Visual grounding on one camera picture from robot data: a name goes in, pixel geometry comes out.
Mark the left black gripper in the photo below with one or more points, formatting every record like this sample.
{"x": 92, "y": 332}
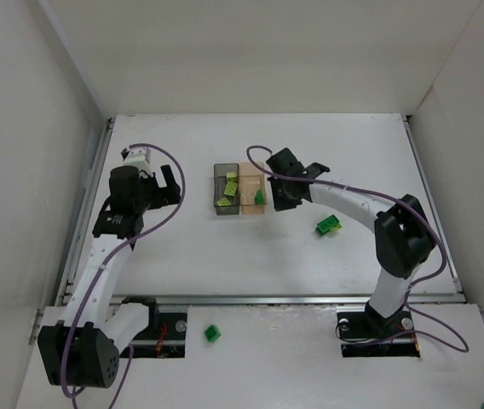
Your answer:
{"x": 157, "y": 192}

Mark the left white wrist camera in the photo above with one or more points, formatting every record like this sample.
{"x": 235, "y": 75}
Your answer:
{"x": 138, "y": 157}

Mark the pale yellow-green small lego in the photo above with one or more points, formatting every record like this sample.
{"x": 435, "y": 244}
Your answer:
{"x": 223, "y": 202}

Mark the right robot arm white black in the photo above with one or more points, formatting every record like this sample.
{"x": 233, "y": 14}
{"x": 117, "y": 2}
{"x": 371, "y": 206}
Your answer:
{"x": 401, "y": 230}

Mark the dark green long lego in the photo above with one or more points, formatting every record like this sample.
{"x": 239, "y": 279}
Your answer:
{"x": 324, "y": 227}

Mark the aluminium front rail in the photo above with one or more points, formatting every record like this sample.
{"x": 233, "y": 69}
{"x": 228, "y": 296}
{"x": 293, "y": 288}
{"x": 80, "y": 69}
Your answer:
{"x": 231, "y": 300}

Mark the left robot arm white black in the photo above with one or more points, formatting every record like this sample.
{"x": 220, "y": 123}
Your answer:
{"x": 83, "y": 348}

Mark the small dark green lego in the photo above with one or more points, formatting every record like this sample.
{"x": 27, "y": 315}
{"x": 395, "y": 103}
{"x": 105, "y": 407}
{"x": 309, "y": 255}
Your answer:
{"x": 212, "y": 333}

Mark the lime green 2x3 lego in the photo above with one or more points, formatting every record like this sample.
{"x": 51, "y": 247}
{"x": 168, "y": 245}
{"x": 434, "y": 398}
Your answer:
{"x": 230, "y": 189}

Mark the dark green square lego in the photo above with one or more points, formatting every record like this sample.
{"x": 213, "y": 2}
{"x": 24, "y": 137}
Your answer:
{"x": 259, "y": 198}

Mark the lime green small lego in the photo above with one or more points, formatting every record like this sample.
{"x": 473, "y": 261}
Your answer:
{"x": 231, "y": 176}

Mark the orange transparent container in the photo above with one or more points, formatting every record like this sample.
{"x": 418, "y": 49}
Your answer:
{"x": 250, "y": 180}

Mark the grey transparent container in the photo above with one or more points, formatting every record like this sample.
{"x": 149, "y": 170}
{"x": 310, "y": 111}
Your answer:
{"x": 220, "y": 181}

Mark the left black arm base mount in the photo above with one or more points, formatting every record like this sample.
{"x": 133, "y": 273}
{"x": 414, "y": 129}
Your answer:
{"x": 164, "y": 338}

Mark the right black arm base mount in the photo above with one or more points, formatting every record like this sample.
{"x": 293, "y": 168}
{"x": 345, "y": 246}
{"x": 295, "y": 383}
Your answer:
{"x": 360, "y": 339}

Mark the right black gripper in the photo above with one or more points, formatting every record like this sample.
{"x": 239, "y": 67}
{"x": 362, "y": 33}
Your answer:
{"x": 295, "y": 174}

